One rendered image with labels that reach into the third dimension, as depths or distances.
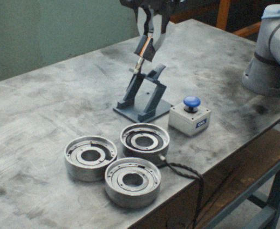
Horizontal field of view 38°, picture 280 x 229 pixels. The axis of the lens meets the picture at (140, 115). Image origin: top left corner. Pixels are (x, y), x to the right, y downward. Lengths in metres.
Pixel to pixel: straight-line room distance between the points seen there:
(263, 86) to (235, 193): 0.31
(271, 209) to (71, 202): 1.03
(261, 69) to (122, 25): 2.01
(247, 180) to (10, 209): 0.73
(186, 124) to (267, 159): 0.48
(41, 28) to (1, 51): 0.29
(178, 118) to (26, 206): 0.40
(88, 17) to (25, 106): 1.84
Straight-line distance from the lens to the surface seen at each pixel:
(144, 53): 0.93
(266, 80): 1.18
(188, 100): 0.95
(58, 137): 0.94
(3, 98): 1.09
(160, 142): 0.88
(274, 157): 1.39
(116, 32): 3.06
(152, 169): 0.81
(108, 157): 0.83
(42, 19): 2.63
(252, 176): 1.29
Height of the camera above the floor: 1.35
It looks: 33 degrees down
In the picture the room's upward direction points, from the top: 4 degrees clockwise
